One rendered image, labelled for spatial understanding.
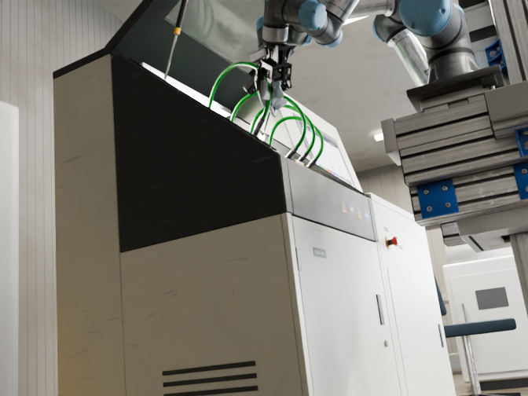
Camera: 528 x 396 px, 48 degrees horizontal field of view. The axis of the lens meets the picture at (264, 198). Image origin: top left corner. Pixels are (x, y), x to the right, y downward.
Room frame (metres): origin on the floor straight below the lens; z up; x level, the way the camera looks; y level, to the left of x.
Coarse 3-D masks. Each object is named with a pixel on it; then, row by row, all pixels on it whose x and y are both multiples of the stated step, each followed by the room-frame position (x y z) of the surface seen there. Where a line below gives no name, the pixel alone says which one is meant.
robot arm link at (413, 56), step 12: (372, 24) 2.00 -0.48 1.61; (384, 24) 1.93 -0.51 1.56; (396, 24) 1.91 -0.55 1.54; (384, 36) 1.97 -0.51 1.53; (396, 36) 1.93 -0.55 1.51; (408, 36) 1.93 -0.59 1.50; (396, 48) 1.97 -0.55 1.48; (408, 48) 1.94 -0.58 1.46; (420, 48) 1.95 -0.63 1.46; (408, 60) 1.96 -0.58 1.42; (420, 60) 1.94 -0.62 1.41; (420, 72) 1.95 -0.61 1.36; (420, 84) 1.97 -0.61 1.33
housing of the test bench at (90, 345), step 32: (96, 64) 1.79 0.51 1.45; (64, 96) 1.86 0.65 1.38; (96, 96) 1.79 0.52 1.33; (64, 128) 1.86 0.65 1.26; (96, 128) 1.79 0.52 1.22; (64, 160) 1.86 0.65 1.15; (96, 160) 1.80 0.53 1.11; (64, 192) 1.87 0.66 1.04; (96, 192) 1.80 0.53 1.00; (64, 224) 1.87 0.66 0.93; (96, 224) 1.80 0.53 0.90; (64, 256) 1.87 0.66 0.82; (96, 256) 1.80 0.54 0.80; (64, 288) 1.87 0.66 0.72; (96, 288) 1.80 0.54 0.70; (64, 320) 1.87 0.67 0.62; (96, 320) 1.81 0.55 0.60; (64, 352) 1.87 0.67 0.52; (96, 352) 1.81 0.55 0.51; (64, 384) 1.87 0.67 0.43; (96, 384) 1.81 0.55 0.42
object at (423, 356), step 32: (256, 96) 2.30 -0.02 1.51; (288, 96) 2.41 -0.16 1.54; (288, 128) 2.25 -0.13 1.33; (320, 128) 2.63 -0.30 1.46; (384, 224) 2.18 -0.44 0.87; (416, 224) 2.58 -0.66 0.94; (384, 256) 2.12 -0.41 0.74; (416, 256) 2.50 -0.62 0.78; (416, 288) 2.42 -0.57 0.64; (416, 320) 2.35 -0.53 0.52; (416, 352) 2.28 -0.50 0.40; (416, 384) 2.22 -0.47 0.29; (448, 384) 2.61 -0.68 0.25
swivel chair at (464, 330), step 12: (444, 312) 3.65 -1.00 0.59; (456, 324) 3.50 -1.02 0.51; (468, 324) 3.50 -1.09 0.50; (480, 324) 3.50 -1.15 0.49; (492, 324) 3.51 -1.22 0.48; (504, 324) 3.51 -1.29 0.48; (456, 336) 3.77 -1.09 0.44; (468, 336) 3.71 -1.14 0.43; (468, 348) 3.71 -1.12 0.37; (468, 360) 3.71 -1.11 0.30; (468, 372) 3.73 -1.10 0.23
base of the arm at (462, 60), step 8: (456, 48) 1.36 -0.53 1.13; (464, 48) 1.36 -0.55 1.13; (440, 56) 1.37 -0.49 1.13; (448, 56) 1.36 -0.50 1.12; (456, 56) 1.36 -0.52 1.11; (464, 56) 1.36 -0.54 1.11; (472, 56) 1.38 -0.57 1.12; (432, 64) 1.40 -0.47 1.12; (440, 64) 1.37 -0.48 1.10; (448, 64) 1.36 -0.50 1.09; (456, 64) 1.35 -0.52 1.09; (464, 64) 1.35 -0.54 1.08; (472, 64) 1.36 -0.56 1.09; (432, 72) 1.40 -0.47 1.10; (440, 72) 1.37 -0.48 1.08; (448, 72) 1.35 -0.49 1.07; (456, 72) 1.34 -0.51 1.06; (464, 72) 1.34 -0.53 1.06; (432, 80) 1.40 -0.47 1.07
